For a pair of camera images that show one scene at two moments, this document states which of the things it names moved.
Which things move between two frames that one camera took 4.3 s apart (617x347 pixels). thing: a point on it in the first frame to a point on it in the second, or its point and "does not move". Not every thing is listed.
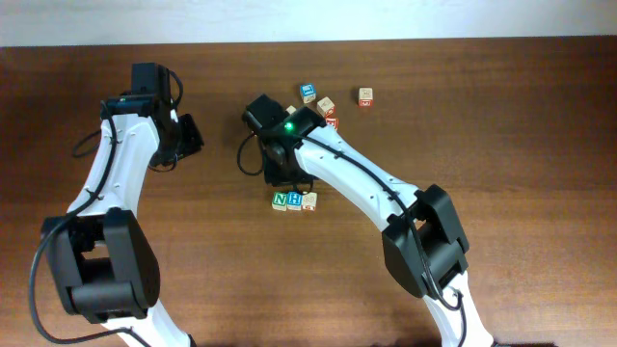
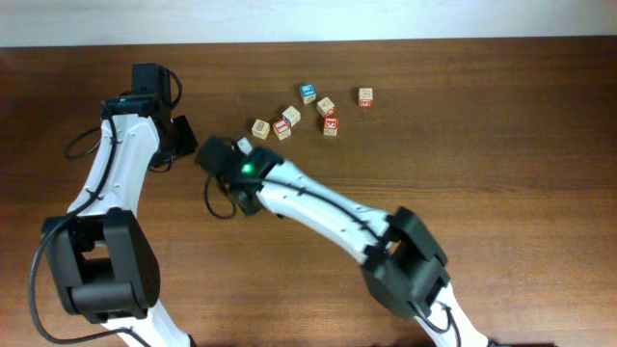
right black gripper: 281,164 to 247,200
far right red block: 365,97 does not move
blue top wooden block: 308,93 does not move
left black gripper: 192,140 does not move
